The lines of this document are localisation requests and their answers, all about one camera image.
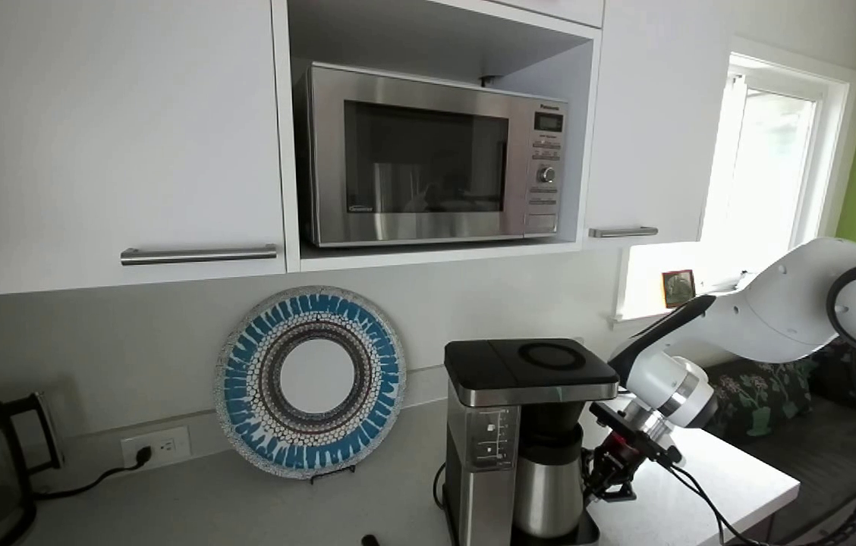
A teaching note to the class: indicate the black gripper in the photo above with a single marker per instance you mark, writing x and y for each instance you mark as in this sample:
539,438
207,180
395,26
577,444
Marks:
631,438

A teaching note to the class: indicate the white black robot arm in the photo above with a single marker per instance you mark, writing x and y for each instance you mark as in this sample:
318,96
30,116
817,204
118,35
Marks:
784,313

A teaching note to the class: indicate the black silver coffeemaker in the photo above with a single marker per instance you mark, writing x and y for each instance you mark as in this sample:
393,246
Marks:
489,387

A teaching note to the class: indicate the stainless steel coffee carafe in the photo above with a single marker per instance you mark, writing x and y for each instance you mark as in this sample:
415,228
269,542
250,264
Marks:
547,481

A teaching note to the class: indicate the dark patterned cushion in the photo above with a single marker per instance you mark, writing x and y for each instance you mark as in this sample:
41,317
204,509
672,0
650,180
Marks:
756,400

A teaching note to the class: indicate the blue white decorative plate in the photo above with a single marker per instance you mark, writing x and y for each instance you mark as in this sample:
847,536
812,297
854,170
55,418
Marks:
312,384

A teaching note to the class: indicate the white framed window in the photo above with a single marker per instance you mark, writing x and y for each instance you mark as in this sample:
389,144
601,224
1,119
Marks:
771,167

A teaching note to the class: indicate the stainless steel microwave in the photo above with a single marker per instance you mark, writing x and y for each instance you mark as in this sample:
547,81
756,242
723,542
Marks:
416,161

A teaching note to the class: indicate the white right cabinet door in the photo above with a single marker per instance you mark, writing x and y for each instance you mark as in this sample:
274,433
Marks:
657,108

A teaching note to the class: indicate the white cabinet door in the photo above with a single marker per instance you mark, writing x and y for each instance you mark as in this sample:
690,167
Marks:
134,127
657,108

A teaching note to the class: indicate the white left cabinet door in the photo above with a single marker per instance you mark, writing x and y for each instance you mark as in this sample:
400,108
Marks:
134,127

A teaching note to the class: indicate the small picture frame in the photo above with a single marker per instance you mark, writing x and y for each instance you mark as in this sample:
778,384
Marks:
679,288

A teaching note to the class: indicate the silver right cabinet handle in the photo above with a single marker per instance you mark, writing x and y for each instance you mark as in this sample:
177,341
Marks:
623,232

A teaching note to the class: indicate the silver cabinet handle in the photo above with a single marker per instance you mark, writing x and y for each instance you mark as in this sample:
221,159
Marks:
195,257
623,232

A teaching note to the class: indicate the silver left cabinet handle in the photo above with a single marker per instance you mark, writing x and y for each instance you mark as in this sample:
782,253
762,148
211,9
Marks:
195,257

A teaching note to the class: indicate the white wall outlet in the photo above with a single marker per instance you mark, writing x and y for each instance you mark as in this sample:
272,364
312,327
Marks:
157,447

